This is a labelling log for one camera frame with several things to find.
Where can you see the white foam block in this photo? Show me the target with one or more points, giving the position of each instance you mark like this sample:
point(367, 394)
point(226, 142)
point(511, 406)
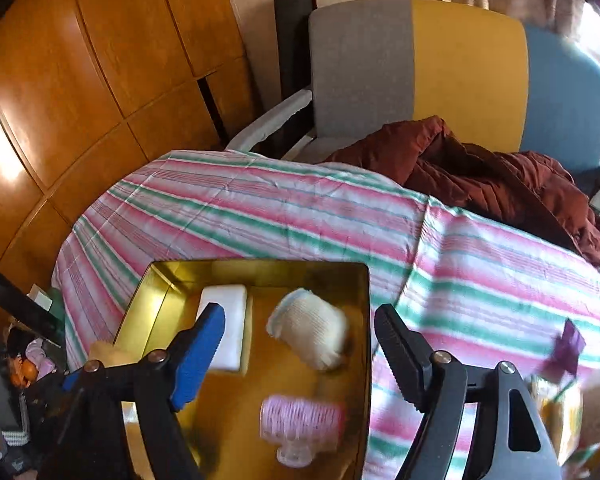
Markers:
point(234, 301)

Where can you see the black rolled mat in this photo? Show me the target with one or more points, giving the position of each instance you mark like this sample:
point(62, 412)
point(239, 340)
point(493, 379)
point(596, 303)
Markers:
point(293, 44)

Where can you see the grey yellow blue chair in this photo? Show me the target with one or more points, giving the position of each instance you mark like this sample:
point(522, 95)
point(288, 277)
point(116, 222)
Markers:
point(496, 82)

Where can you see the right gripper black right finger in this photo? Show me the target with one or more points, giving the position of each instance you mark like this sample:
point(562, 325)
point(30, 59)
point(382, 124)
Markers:
point(408, 355)

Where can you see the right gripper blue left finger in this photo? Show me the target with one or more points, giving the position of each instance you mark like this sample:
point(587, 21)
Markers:
point(191, 353)

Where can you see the gold metal tray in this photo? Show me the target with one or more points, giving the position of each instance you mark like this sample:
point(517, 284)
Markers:
point(221, 426)

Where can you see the dark red blanket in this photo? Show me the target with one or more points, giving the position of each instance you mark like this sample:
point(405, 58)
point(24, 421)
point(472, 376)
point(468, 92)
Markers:
point(528, 191)

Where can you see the striped pink green tablecloth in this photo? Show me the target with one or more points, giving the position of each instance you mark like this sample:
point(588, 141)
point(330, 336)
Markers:
point(483, 291)

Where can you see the yellow sponge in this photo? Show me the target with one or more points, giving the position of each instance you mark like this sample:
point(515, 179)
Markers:
point(109, 355)

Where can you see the wooden wardrobe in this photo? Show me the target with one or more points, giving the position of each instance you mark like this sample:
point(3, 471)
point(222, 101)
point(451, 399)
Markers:
point(91, 90)

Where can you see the white sock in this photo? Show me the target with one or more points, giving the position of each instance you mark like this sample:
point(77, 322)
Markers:
point(314, 329)

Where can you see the purple candy wrapper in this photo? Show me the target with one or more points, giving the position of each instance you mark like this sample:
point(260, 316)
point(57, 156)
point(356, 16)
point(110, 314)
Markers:
point(565, 356)

